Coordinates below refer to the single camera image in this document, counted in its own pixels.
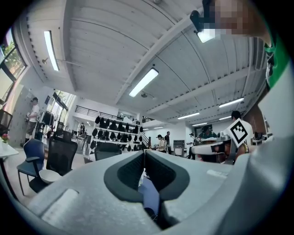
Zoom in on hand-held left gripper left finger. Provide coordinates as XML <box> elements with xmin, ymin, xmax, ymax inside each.
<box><xmin>13</xmin><ymin>150</ymin><xmax>162</xmax><ymax>233</ymax></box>

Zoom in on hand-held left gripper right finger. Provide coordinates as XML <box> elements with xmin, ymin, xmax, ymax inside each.
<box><xmin>144</xmin><ymin>137</ymin><xmax>292</xmax><ymax>230</ymax></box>

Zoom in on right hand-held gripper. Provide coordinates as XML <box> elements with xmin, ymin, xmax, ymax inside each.
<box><xmin>191</xmin><ymin>117</ymin><xmax>254</xmax><ymax>165</ymax></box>

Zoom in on person's right forearm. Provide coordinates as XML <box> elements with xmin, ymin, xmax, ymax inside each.
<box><xmin>237</xmin><ymin>90</ymin><xmax>268</xmax><ymax>160</ymax></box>

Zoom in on grey cabinet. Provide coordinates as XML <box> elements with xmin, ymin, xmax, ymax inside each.
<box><xmin>173</xmin><ymin>139</ymin><xmax>185</xmax><ymax>157</ymax></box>

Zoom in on white bowl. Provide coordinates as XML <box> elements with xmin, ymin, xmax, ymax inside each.
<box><xmin>39</xmin><ymin>169</ymin><xmax>63</xmax><ymax>185</ymax></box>

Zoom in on black mesh office chair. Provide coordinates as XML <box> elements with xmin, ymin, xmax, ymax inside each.
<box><xmin>28</xmin><ymin>131</ymin><xmax>79</xmax><ymax>194</ymax></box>

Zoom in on blue tablecloth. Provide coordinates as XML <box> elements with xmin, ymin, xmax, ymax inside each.
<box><xmin>137</xmin><ymin>176</ymin><xmax>160</xmax><ymax>214</ymax></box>

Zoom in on black staircase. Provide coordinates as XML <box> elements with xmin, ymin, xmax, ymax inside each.
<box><xmin>141</xmin><ymin>131</ymin><xmax>153</xmax><ymax>148</ymax></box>

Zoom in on shelf of black bags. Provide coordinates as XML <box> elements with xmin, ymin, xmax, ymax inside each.
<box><xmin>90</xmin><ymin>116</ymin><xmax>144</xmax><ymax>152</ymax></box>

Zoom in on white shelving unit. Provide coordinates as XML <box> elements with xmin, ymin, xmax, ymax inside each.
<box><xmin>89</xmin><ymin>115</ymin><xmax>144</xmax><ymax>152</ymax></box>

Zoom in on blue plastic chair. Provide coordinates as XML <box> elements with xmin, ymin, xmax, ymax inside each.
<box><xmin>17</xmin><ymin>138</ymin><xmax>45</xmax><ymax>196</ymax></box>

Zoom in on ceiling fan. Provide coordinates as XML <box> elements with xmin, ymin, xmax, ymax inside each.
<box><xmin>140</xmin><ymin>91</ymin><xmax>157</xmax><ymax>101</ymax></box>

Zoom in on black balcony railing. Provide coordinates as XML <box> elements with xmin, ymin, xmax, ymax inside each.
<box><xmin>74</xmin><ymin>105</ymin><xmax>116</xmax><ymax>118</ymax></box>

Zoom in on small pink flower pot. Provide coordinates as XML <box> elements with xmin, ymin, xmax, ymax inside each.
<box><xmin>0</xmin><ymin>133</ymin><xmax>11</xmax><ymax>151</ymax></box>

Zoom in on person's green purple jersey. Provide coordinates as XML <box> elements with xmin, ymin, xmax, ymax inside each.
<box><xmin>257</xmin><ymin>34</ymin><xmax>294</xmax><ymax>139</ymax></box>

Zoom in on black mesh visitor chair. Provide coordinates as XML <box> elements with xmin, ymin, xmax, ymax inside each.
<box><xmin>0</xmin><ymin>109</ymin><xmax>13</xmax><ymax>136</ymax></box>

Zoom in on person's head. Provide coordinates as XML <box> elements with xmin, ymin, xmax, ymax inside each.
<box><xmin>202</xmin><ymin>0</ymin><xmax>272</xmax><ymax>45</ymax></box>

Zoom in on large window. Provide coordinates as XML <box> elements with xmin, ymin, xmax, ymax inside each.
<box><xmin>0</xmin><ymin>29</ymin><xmax>26</xmax><ymax>102</ymax></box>

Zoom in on black head camera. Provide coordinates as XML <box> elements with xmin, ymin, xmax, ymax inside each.
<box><xmin>189</xmin><ymin>10</ymin><xmax>205</xmax><ymax>33</ymax></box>

